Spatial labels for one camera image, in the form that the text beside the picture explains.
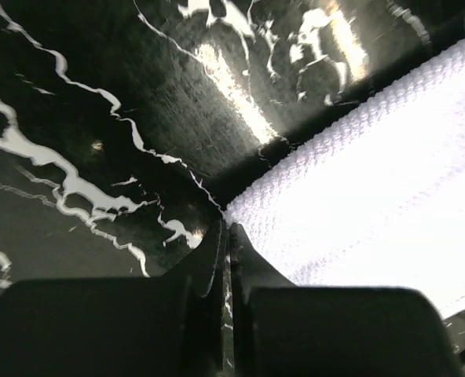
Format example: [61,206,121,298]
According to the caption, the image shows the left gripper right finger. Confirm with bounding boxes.
[229,224,463,376]

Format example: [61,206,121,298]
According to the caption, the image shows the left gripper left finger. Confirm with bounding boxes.
[0,221,227,376]

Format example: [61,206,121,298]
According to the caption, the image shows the white towel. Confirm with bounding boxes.
[225,39,465,317]

